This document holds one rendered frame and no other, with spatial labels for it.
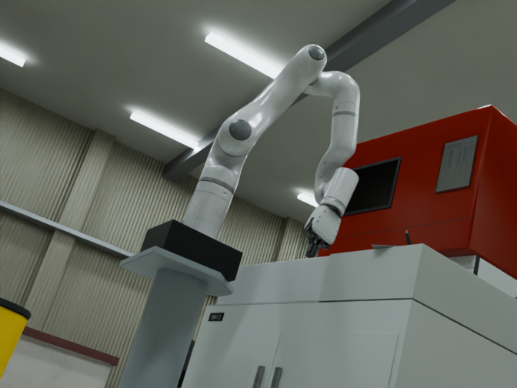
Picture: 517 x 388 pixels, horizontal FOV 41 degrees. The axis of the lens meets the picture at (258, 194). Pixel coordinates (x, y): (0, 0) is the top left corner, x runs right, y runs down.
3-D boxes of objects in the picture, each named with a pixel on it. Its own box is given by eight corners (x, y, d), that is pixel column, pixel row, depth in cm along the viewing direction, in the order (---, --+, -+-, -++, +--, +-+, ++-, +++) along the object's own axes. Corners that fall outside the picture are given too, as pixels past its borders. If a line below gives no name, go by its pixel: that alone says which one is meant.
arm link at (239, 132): (232, 171, 226) (242, 154, 211) (206, 146, 226) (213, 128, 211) (324, 76, 243) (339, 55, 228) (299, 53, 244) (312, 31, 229)
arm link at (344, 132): (315, 123, 242) (308, 205, 233) (342, 108, 229) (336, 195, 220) (335, 131, 246) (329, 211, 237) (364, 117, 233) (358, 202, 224)
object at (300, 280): (235, 313, 243) (246, 276, 248) (341, 312, 199) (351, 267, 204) (215, 304, 239) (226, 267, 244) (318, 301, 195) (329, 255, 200)
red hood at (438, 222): (424, 321, 338) (445, 212, 360) (583, 321, 273) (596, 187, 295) (313, 264, 301) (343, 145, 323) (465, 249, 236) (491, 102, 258)
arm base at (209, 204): (171, 224, 201) (194, 168, 207) (161, 236, 218) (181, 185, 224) (230, 249, 204) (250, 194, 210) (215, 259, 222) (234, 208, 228)
